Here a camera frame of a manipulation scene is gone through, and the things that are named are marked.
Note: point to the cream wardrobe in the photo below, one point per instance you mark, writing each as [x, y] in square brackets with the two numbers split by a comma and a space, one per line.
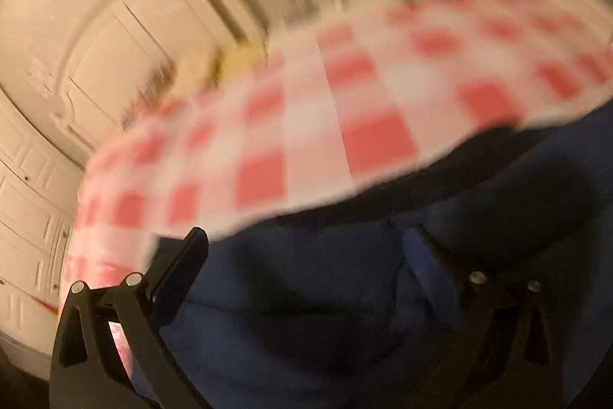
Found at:
[110, 69]

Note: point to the pink checkered bed cover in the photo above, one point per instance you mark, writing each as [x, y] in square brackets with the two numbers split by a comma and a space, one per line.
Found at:
[335, 116]

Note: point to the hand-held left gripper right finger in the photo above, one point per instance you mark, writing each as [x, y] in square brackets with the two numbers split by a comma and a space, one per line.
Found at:
[426, 260]

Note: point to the dark blue padded jacket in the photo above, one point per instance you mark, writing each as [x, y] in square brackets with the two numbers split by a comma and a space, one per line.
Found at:
[364, 275]

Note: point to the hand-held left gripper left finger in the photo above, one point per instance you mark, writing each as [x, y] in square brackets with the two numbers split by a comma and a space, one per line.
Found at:
[177, 265]

